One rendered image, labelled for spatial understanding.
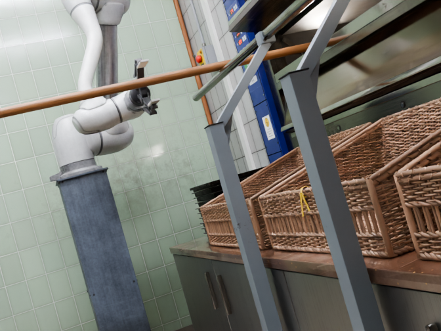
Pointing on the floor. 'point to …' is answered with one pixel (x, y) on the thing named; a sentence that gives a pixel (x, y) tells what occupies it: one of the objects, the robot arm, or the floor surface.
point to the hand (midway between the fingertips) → (149, 81)
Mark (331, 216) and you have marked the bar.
